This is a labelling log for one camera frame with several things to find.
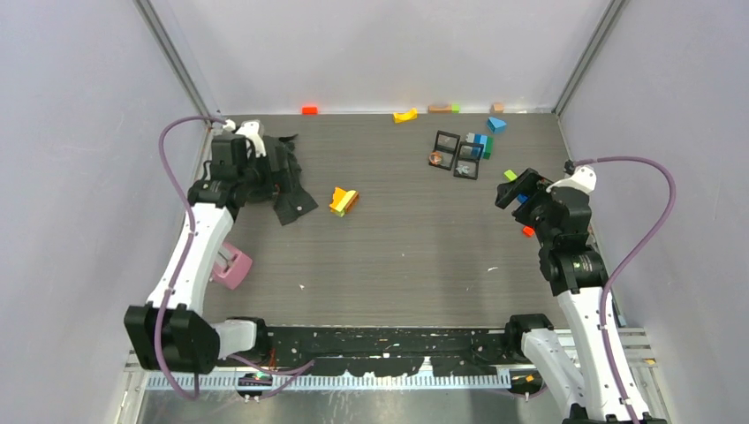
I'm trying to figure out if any black pinstriped shirt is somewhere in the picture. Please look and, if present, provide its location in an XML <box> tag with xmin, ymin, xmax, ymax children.
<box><xmin>248</xmin><ymin>134</ymin><xmax>318</xmax><ymax>225</ymax></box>

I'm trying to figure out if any orange round brooch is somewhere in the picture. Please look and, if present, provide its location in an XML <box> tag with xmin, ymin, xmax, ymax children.
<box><xmin>428</xmin><ymin>151</ymin><xmax>443</xmax><ymax>166</ymax></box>

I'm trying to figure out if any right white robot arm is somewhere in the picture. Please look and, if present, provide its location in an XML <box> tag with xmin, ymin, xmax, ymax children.
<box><xmin>496</xmin><ymin>166</ymin><xmax>658</xmax><ymax>423</ymax></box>

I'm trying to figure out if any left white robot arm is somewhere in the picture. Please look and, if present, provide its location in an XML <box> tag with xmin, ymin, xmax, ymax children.
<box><xmin>124</xmin><ymin>133</ymin><xmax>283</xmax><ymax>375</ymax></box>

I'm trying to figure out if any black brooch box right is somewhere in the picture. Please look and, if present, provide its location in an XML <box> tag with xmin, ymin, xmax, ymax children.
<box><xmin>453</xmin><ymin>141</ymin><xmax>482</xmax><ymax>180</ymax></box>

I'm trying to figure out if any black brooch box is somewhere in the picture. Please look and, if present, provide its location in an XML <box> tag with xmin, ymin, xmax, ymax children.
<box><xmin>427</xmin><ymin>130</ymin><xmax>460</xmax><ymax>170</ymax></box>
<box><xmin>453</xmin><ymin>141</ymin><xmax>482</xmax><ymax>180</ymax></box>

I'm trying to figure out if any black brooch box left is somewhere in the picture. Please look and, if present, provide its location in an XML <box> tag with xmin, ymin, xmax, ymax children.
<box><xmin>427</xmin><ymin>130</ymin><xmax>460</xmax><ymax>170</ymax></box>

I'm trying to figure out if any blue green block stack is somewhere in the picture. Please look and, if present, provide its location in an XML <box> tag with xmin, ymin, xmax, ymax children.
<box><xmin>465</xmin><ymin>132</ymin><xmax>494</xmax><ymax>160</ymax></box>

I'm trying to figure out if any blue wedge block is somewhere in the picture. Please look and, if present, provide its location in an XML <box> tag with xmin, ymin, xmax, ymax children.
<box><xmin>487</xmin><ymin>117</ymin><xmax>507</xmax><ymax>134</ymax></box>

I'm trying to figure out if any brown wooden block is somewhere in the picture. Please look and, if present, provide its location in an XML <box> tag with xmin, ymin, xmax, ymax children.
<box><xmin>427</xmin><ymin>103</ymin><xmax>452</xmax><ymax>113</ymax></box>

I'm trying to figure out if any yellow orange block pile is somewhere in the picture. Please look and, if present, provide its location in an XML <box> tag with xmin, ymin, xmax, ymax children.
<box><xmin>329</xmin><ymin>186</ymin><xmax>359</xmax><ymax>217</ymax></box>

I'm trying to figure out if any yellow arch block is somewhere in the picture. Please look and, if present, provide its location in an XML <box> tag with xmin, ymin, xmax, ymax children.
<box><xmin>392</xmin><ymin>108</ymin><xmax>418</xmax><ymax>124</ymax></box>

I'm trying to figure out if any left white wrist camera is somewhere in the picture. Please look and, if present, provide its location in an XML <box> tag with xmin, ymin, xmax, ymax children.
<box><xmin>222</xmin><ymin>119</ymin><xmax>267</xmax><ymax>158</ymax></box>

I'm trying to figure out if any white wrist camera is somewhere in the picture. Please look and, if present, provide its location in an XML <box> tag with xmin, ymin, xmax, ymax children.
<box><xmin>546</xmin><ymin>165</ymin><xmax>597</xmax><ymax>194</ymax></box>
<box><xmin>222</xmin><ymin>119</ymin><xmax>267</xmax><ymax>158</ymax></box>

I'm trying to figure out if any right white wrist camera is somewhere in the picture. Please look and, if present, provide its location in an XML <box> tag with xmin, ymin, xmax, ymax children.
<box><xmin>546</xmin><ymin>165</ymin><xmax>597</xmax><ymax>194</ymax></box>

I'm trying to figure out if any red block at wall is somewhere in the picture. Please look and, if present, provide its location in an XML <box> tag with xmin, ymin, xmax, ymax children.
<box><xmin>301</xmin><ymin>104</ymin><xmax>319</xmax><ymax>115</ymax></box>

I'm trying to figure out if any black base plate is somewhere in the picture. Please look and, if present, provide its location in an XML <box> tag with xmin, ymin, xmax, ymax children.
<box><xmin>238</xmin><ymin>326</ymin><xmax>531</xmax><ymax>377</ymax></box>

